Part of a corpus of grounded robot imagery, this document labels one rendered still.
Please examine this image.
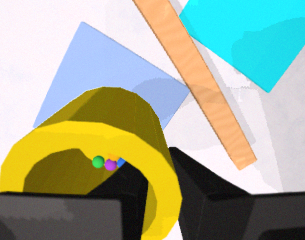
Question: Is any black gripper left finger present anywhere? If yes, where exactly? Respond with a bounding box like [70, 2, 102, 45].
[0, 161, 148, 240]

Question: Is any green marble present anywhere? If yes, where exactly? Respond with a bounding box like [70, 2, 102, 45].
[92, 155, 105, 168]

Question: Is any light orange wooden bar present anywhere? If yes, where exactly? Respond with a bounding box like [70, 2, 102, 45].
[132, 0, 258, 170]

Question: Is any yellow cup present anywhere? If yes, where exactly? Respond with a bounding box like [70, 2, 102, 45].
[0, 86, 182, 240]

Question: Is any blue marble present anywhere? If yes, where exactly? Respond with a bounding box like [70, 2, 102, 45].
[117, 157, 126, 167]

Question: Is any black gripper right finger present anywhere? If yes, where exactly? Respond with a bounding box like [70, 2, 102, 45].
[168, 147, 305, 240]

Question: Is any purple marble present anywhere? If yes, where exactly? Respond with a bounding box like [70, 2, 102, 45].
[105, 159, 117, 170]

